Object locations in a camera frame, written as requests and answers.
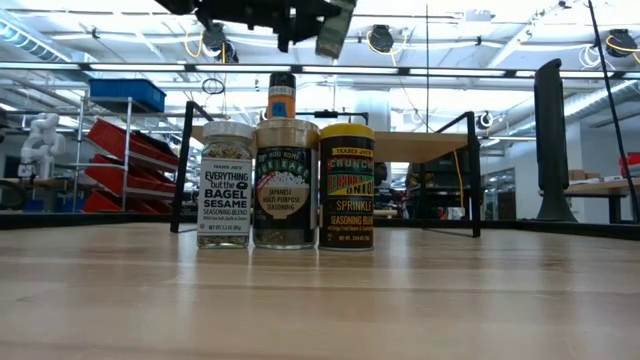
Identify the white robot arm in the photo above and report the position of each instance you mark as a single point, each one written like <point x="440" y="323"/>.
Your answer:
<point x="42" y="140"/>

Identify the tan-lid furikake seasoning jar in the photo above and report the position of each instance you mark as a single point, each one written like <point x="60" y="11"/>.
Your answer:
<point x="285" y="200"/>

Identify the orange spice bottle black cap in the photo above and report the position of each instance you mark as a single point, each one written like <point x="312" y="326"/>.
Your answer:
<point x="281" y="105"/>

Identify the white-lid bagel sesame seasoning jar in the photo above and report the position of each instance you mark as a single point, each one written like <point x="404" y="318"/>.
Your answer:
<point x="225" y="200"/>

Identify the thin black slanted pole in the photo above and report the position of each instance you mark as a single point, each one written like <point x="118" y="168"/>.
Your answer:
<point x="612" y="100"/>

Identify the metal rack with red bins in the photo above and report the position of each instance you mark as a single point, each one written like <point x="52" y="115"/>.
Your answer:
<point x="130" y="150"/>

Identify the blue plastic bin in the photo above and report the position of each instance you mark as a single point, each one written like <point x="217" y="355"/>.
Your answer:
<point x="125" y="95"/>

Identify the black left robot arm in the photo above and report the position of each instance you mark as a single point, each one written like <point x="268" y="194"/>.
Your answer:
<point x="175" y="5"/>

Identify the wooden background table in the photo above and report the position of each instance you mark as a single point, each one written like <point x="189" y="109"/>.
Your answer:
<point x="600" y="187"/>

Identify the wooden shelf with black legs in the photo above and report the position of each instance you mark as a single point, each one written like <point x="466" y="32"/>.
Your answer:
<point x="415" y="146"/>

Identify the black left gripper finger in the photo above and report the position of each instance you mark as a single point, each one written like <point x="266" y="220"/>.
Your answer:
<point x="310" y="20"/>

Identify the yellow-lid chili onion seasoning jar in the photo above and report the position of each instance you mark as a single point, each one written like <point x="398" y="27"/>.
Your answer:
<point x="346" y="200"/>

